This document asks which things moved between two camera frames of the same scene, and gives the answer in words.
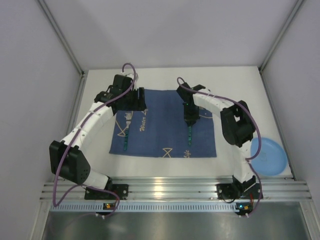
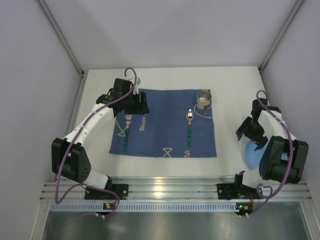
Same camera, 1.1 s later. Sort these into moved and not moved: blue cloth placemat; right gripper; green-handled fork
Moved: right gripper
Not moved: blue cloth placemat; green-handled fork
